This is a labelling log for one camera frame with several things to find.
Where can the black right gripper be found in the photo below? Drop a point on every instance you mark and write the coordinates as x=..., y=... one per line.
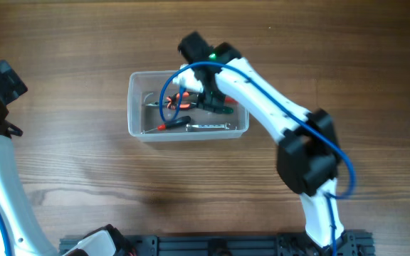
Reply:
x=207, y=102

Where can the green handled screwdriver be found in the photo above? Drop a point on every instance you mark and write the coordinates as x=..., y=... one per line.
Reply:
x=221, y=110

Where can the red black handled screwdriver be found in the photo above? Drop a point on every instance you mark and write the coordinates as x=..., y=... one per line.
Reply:
x=175, y=123

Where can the small silver wrench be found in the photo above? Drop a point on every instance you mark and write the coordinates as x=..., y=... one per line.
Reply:
x=191, y=127

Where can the orange black needle-nose pliers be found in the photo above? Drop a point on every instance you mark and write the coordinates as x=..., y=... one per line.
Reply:
x=188, y=101

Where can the clear plastic container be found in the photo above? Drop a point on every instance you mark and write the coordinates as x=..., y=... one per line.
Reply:
x=144, y=88

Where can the red handled cutting pliers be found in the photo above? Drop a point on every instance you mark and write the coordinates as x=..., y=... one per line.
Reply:
x=230, y=100

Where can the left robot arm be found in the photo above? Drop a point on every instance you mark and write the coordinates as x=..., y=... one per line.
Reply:
x=20, y=233

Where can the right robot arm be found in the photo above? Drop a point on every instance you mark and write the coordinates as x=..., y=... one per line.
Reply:
x=307, y=157

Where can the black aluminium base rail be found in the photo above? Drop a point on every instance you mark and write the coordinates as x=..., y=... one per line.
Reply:
x=351, y=242

